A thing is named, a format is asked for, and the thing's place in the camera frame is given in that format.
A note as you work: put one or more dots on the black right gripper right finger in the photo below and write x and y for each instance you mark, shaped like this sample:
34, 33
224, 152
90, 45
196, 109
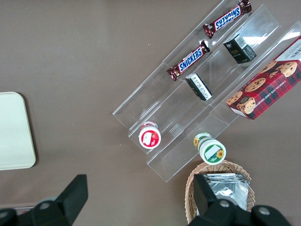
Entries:
207, 202

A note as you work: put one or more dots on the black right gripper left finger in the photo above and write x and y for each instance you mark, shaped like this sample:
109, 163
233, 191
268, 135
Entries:
70, 202

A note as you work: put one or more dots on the light wicker basket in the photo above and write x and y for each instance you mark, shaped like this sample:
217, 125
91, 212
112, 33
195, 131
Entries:
191, 188

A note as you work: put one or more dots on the cream plastic tray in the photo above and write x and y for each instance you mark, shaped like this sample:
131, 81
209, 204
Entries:
14, 131

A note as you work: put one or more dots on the silver foil packet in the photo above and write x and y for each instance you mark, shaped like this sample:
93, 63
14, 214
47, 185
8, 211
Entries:
230, 190

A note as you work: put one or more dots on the green sunflower yogurt cup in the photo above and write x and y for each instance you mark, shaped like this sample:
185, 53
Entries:
212, 151

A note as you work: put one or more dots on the red strawberry yogurt cup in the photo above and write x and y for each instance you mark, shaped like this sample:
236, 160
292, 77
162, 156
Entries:
149, 139

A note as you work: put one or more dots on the small black carton box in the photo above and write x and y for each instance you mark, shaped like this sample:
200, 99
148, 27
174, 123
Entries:
240, 50
198, 87

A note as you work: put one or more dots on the clear acrylic stepped display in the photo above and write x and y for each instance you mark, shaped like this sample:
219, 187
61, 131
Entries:
150, 94

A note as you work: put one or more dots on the red tartan cookie box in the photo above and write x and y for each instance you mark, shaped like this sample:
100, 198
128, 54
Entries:
265, 89

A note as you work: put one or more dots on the Snickers chocolate bar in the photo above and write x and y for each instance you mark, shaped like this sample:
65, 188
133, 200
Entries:
227, 20
189, 61

